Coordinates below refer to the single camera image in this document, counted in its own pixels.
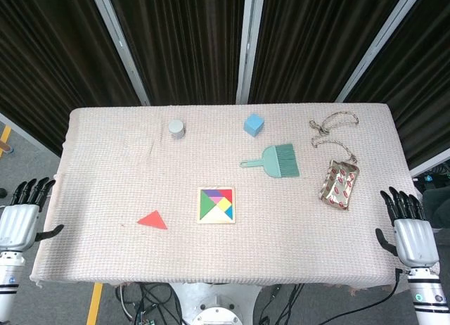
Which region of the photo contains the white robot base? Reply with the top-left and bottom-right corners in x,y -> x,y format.
168,281 -> 263,325

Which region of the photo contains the orange triangle puzzle piece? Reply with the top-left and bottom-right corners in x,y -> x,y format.
136,210 -> 169,231

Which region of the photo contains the beige waffle tablecloth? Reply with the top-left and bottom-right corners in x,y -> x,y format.
29,105 -> 440,291

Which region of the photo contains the grey lidded jar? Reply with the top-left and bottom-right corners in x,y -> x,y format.
167,119 -> 186,140

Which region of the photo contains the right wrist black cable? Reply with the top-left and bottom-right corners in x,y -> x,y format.
346,267 -> 405,314

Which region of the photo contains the black cable bundle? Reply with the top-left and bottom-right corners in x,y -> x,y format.
258,283 -> 307,325
115,282 -> 184,325

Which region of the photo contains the white metal frame post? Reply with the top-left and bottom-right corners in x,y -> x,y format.
87,0 -> 151,107
335,0 -> 434,103
234,0 -> 266,105

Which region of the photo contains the wooden tangram tray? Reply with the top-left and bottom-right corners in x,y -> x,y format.
195,186 -> 237,225

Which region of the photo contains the teal hand brush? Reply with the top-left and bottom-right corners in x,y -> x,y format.
240,143 -> 301,179

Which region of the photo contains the light blue foam cube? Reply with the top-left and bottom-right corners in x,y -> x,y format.
243,114 -> 265,138

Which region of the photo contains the green triangular puzzle piece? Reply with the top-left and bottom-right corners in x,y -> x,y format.
199,189 -> 217,219

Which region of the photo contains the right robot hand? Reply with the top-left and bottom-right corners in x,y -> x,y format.
375,186 -> 440,269

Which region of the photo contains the dark pleated curtain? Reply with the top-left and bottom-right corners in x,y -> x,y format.
344,0 -> 450,171
0,0 -> 141,157
105,0 -> 247,106
247,0 -> 419,103

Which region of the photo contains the yellow square puzzle piece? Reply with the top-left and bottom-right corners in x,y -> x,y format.
215,199 -> 233,216

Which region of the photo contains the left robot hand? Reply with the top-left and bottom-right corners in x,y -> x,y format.
0,177 -> 65,252

